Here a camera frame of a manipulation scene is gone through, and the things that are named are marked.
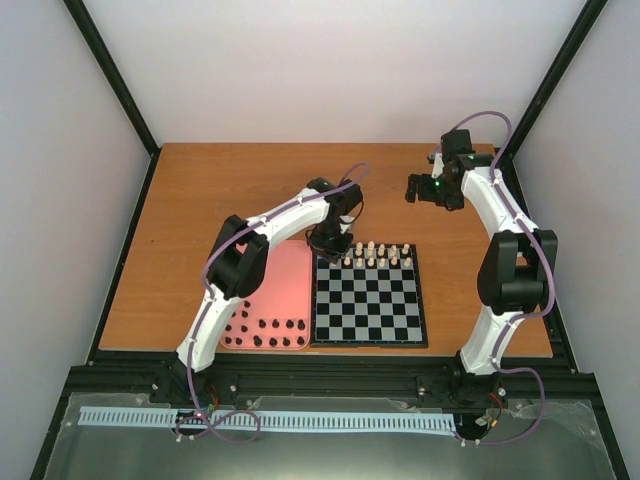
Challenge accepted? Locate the right controller board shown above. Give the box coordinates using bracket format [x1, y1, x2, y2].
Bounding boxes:
[475, 387, 506, 431]

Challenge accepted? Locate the black aluminium frame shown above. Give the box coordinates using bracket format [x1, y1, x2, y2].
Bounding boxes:
[31, 1, 629, 479]

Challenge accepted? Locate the controller board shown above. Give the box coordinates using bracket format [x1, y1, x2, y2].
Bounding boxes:
[475, 387, 506, 431]
[191, 384, 219, 417]

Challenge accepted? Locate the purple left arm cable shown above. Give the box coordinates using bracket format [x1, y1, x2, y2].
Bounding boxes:
[185, 161, 262, 446]

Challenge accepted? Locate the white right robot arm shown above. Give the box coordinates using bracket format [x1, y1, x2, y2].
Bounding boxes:
[405, 128, 558, 407]

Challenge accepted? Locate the left controller board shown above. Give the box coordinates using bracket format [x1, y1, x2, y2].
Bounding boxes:
[191, 384, 219, 417]

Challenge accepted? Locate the pink plastic tray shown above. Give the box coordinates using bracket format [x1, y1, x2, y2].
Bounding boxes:
[219, 240, 313, 353]

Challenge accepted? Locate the light blue cable duct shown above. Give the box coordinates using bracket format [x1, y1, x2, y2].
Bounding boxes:
[77, 406, 456, 436]

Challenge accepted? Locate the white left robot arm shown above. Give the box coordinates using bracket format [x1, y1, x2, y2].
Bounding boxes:
[172, 177, 363, 403]

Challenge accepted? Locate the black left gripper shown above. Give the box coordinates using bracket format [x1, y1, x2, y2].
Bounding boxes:
[307, 220, 354, 264]

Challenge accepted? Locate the black grey chessboard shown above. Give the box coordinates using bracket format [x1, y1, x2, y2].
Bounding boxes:
[311, 244, 428, 347]

